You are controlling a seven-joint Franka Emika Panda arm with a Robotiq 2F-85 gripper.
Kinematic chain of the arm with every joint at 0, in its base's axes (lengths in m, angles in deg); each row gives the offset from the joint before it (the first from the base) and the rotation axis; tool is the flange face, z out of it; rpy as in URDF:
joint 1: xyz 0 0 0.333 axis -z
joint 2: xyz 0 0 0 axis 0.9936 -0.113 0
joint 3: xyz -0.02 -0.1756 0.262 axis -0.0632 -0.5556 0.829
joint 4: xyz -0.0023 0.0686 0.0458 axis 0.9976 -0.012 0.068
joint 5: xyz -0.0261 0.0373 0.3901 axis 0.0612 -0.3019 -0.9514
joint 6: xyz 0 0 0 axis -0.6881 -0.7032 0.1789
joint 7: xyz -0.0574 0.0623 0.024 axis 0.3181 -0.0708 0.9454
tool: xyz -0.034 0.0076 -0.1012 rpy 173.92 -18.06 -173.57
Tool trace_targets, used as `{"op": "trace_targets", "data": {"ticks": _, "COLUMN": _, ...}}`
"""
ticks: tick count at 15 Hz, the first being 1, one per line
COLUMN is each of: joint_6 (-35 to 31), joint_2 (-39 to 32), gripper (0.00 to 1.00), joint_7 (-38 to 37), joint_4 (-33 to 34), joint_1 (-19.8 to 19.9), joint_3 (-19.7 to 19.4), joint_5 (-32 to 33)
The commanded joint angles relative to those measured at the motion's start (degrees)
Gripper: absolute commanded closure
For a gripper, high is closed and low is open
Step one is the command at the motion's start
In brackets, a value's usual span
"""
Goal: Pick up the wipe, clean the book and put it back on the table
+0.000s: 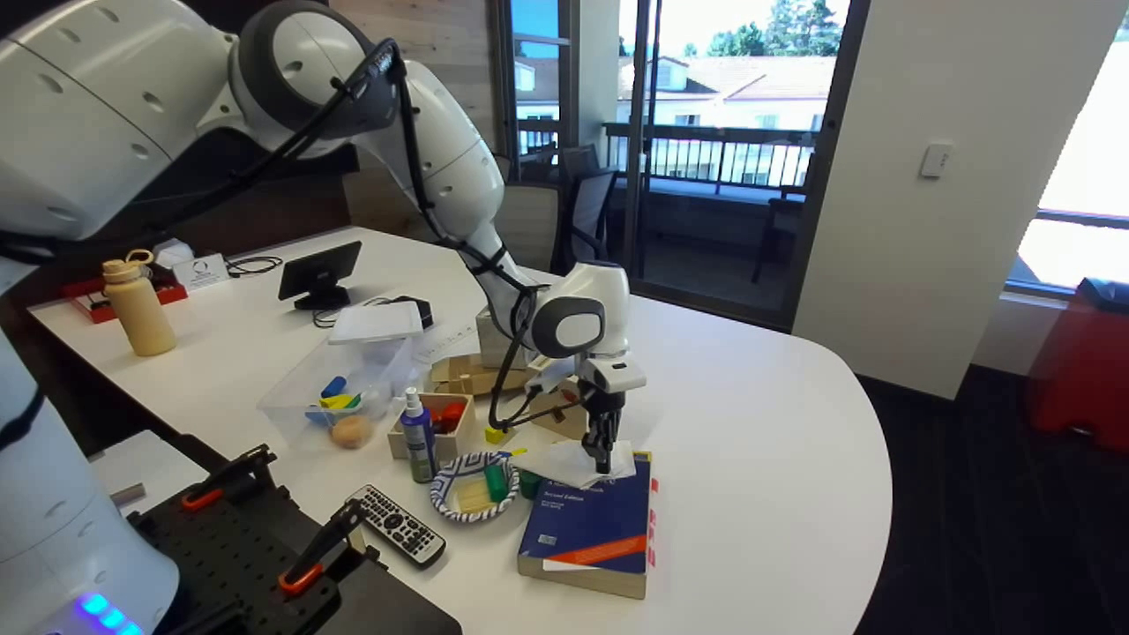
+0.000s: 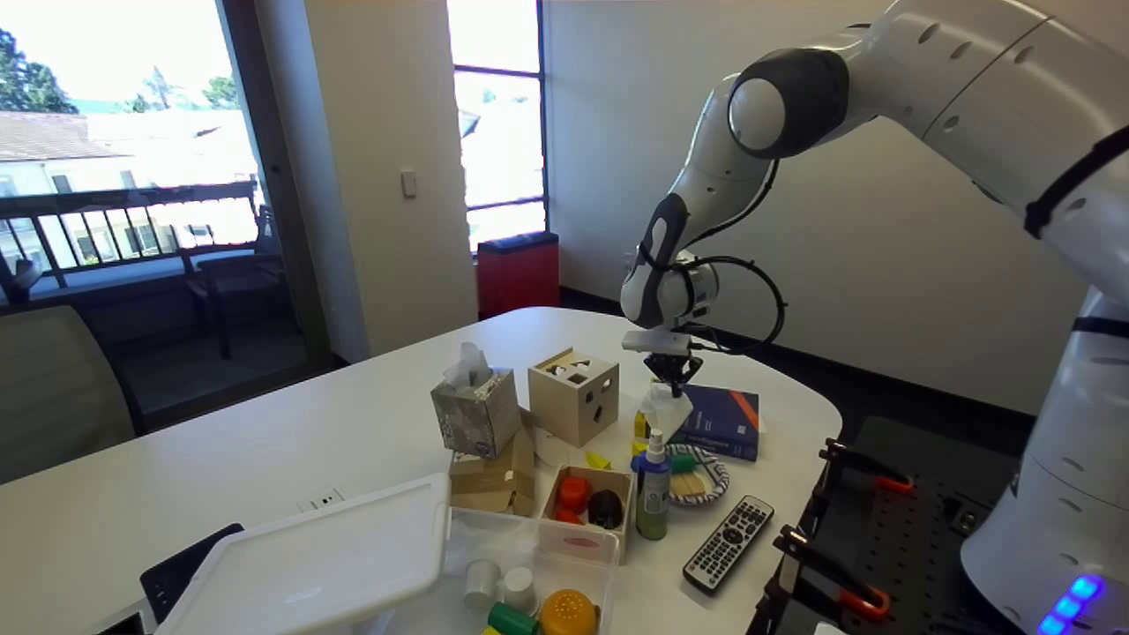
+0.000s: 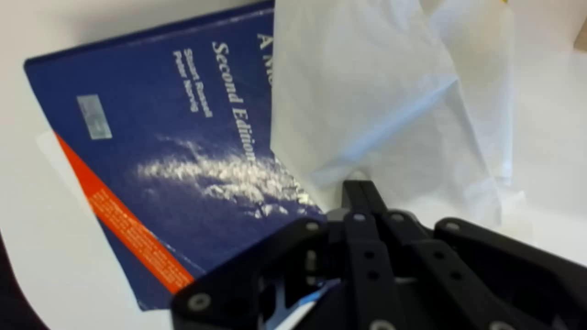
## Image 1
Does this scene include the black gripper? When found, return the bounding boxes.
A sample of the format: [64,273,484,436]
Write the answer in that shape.
[581,386,624,474]

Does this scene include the white wipe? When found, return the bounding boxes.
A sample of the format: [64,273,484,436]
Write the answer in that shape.
[527,442,634,490]

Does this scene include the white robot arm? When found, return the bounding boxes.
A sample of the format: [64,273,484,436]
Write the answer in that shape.
[0,0,641,462]

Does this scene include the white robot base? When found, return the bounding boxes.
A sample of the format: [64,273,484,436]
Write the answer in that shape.
[0,342,181,635]

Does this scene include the blue book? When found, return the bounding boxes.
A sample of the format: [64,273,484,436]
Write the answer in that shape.
[515,460,653,600]

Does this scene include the wooden shape sorter cube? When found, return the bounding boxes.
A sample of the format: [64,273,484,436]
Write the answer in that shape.
[531,387,587,442]

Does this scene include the wooden open box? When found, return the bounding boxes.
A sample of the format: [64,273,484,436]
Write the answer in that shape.
[425,358,531,400]

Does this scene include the patterned plate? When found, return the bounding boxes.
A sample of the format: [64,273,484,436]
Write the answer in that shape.
[428,453,518,527]

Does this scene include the small wooden tray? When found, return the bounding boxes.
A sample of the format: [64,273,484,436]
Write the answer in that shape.
[425,392,478,462]

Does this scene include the red orange toy block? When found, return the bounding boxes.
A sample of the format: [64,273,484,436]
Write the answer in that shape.
[431,402,466,436]

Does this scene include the black remote control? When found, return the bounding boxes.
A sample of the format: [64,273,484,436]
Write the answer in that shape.
[353,486,446,570]

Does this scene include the black office chair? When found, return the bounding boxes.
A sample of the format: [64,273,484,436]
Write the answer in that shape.
[551,144,618,277]

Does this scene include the clear plastic bin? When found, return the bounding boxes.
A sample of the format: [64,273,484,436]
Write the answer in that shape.
[258,339,428,453]

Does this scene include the black clamp orange tips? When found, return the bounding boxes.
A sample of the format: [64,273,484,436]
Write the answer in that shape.
[178,444,276,513]

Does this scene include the tan water bottle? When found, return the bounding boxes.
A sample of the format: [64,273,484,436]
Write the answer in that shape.
[104,246,178,358]

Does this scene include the red bin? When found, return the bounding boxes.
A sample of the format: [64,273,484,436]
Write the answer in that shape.
[1026,279,1129,453]

